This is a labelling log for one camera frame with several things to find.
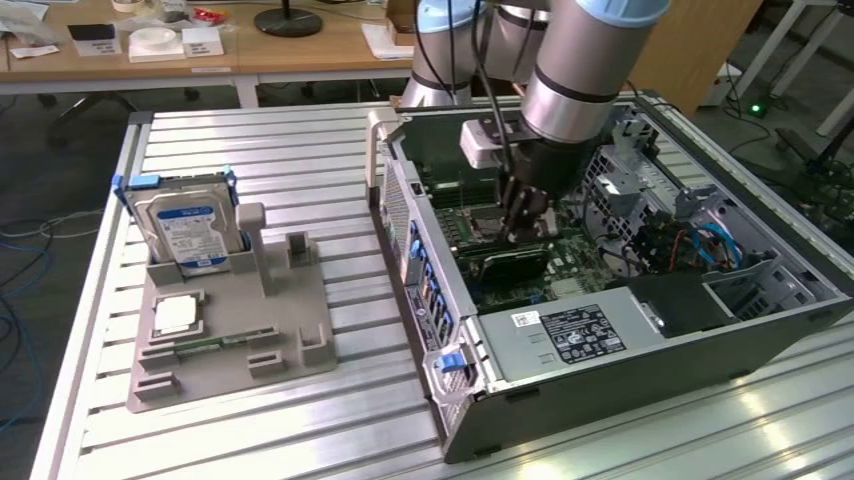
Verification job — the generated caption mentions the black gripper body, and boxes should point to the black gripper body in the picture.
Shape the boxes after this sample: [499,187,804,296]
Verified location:
[501,138,596,199]

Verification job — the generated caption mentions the graphics card with black fan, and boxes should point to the graphics card with black fan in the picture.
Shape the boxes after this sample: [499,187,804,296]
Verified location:
[477,245,548,288]

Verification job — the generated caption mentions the CPU socket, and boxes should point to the CPU socket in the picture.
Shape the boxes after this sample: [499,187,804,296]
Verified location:
[465,205,505,240]

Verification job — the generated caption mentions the green motherboard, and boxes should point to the green motherboard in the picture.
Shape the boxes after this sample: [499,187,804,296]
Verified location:
[425,174,635,316]

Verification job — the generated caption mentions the metal drive cage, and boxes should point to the metal drive cage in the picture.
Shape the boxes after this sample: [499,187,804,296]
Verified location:
[585,147,675,236]

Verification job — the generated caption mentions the grey power supply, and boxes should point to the grey power supply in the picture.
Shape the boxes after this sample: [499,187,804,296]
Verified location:
[473,287,668,396]

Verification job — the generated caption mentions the wooden cabinet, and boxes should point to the wooden cabinet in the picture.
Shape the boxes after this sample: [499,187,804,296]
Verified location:
[629,0,766,116]

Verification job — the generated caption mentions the white booklet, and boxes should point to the white booklet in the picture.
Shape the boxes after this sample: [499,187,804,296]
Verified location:
[361,22,417,62]

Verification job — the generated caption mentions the cardboard box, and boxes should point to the cardboard box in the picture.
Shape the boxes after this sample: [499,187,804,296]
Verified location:
[385,0,419,35]

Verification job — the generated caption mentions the metal disk bay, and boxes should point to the metal disk bay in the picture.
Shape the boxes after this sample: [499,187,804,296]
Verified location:
[699,252,839,322]

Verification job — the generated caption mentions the grey parts rack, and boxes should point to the grey parts rack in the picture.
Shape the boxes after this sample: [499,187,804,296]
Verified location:
[125,202,341,415]

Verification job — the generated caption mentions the open PC case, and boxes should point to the open PC case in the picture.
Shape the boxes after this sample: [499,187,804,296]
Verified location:
[364,89,854,464]

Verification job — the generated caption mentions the wooden desk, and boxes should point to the wooden desk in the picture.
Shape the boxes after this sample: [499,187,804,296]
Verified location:
[0,0,428,109]

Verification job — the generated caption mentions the hard disk with blue carrier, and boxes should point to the hard disk with blue carrier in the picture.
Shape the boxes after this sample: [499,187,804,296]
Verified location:
[109,167,252,277]

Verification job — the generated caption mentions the black round lamp base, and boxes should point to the black round lamp base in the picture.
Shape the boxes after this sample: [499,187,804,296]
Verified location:
[252,0,325,38]

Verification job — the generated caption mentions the green RAM stick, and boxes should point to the green RAM stick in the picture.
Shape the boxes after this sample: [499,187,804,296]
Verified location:
[173,333,252,354]

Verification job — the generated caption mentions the silver CPU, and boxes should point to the silver CPU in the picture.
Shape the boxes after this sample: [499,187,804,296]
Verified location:
[150,298,202,338]

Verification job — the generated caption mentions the white box with label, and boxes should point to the white box with label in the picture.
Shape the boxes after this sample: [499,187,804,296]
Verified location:
[180,27,225,59]

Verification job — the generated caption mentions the flat white box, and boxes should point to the flat white box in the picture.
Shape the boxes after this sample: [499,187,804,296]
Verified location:
[126,42,188,65]

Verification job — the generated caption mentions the white tape roll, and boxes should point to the white tape roll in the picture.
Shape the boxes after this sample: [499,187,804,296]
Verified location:
[129,27,177,49]

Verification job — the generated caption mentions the black chair base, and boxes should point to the black chair base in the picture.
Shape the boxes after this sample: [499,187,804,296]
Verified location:
[36,89,138,148]

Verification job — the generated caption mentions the white box with black top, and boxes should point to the white box with black top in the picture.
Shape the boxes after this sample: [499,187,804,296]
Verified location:
[65,23,124,58]

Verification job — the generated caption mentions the white paper slip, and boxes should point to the white paper slip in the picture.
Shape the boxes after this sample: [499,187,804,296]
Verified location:
[9,44,61,60]

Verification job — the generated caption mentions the clear plastic bag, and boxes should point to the clear plastic bag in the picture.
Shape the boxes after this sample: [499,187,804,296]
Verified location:
[0,0,62,47]

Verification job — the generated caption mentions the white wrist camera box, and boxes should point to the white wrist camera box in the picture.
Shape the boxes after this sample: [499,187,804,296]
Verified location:
[457,118,509,169]

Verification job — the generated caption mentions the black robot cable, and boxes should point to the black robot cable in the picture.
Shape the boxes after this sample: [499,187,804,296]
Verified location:
[468,0,520,182]

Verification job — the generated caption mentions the orange wire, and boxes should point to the orange wire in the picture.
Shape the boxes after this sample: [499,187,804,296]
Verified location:
[665,227,708,272]

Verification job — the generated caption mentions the blue wire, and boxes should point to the blue wire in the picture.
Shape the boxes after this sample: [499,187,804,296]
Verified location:
[689,222,746,274]

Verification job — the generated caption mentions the white table frame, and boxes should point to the white table frame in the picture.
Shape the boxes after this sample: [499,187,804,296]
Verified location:
[730,0,854,136]

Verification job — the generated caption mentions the white floor cable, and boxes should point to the white floor cable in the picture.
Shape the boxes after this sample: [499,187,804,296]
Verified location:
[0,207,105,242]

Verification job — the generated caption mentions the blue floor cable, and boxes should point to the blue floor cable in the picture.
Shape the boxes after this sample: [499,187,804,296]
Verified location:
[0,234,56,432]

